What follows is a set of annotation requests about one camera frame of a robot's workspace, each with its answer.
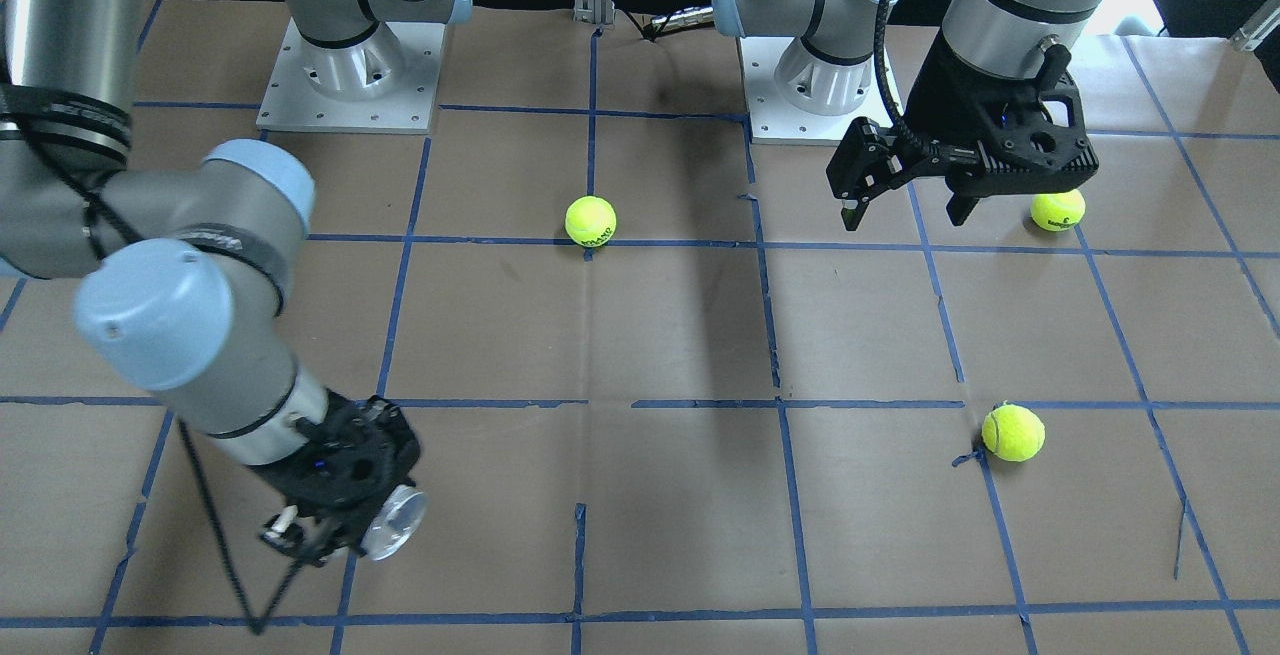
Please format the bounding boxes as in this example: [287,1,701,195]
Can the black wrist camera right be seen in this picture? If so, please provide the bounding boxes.
[259,484,431,568]

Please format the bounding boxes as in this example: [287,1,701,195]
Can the tennis ball far corner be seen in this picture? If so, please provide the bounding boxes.
[1029,189,1087,232]

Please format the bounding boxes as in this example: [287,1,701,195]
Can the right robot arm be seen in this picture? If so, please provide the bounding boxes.
[1,0,428,559]

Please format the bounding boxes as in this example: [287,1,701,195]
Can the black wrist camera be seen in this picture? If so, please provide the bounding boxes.
[259,484,431,568]
[826,116,922,232]

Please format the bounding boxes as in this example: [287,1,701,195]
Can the tennis ball near centre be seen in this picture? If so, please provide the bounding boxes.
[563,194,618,249]

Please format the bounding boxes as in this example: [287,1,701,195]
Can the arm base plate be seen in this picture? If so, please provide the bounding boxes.
[737,37,892,146]
[256,22,448,136]

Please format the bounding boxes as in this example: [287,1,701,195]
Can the tennis ball on loose tape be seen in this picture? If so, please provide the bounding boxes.
[980,403,1046,462]

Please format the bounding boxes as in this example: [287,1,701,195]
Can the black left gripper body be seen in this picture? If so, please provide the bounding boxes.
[902,35,1100,200]

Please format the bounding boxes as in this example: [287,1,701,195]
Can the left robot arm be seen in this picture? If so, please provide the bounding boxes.
[712,0,1102,232]

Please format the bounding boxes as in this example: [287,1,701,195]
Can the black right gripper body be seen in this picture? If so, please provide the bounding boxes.
[252,395,421,508]

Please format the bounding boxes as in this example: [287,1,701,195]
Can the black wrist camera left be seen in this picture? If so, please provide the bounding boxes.
[826,116,922,232]

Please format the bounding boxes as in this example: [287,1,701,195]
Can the brown paper table cover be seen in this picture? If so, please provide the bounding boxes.
[3,12,1279,654]

